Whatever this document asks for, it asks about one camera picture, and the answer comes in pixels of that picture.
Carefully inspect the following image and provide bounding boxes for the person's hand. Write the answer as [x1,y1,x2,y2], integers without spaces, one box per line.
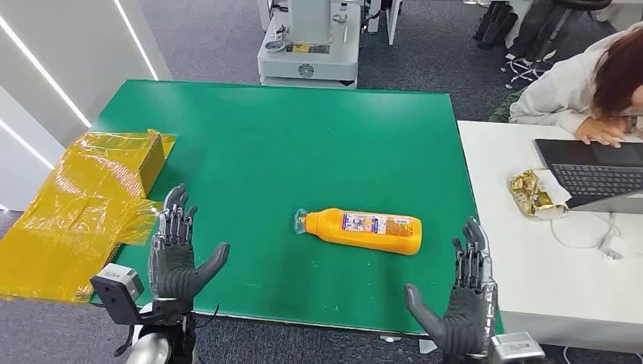
[575,116,629,148]

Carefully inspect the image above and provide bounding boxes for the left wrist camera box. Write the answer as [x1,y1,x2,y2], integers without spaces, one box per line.
[90,263,146,327]

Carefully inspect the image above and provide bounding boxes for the white cabinet panel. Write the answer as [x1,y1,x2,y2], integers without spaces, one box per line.
[366,0,403,46]

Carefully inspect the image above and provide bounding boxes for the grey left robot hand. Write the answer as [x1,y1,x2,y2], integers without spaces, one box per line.
[148,184,231,305]

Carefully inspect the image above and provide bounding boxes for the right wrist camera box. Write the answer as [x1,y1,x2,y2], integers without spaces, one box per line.
[489,331,546,364]

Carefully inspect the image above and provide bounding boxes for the person at white desk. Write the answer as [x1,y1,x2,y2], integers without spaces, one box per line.
[508,22,643,148]

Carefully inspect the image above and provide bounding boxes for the orange plastic bottle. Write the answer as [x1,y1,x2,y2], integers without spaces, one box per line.
[293,207,423,256]

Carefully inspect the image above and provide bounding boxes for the white charger cable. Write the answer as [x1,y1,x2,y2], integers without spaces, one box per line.
[550,211,621,251]

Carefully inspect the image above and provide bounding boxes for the dark laptop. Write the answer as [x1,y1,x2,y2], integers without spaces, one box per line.
[533,138,643,215]

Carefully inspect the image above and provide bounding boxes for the yellow taped cardboard box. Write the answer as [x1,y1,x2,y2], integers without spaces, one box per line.
[0,129,177,304]

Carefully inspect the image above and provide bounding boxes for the white floor cables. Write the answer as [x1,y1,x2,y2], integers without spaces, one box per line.
[501,49,557,90]

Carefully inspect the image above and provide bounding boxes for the white charger plug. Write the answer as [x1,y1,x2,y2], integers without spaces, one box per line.
[599,236,626,261]

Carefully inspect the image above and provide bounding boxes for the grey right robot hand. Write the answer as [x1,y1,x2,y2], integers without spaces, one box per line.
[403,217,499,360]

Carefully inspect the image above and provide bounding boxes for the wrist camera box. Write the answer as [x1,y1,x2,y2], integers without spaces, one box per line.
[489,331,546,364]
[90,263,146,327]

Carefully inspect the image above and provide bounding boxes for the gold foil snack packet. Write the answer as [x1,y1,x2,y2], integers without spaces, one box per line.
[509,168,572,221]

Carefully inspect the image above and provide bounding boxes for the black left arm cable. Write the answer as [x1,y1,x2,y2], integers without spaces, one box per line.
[193,303,221,331]

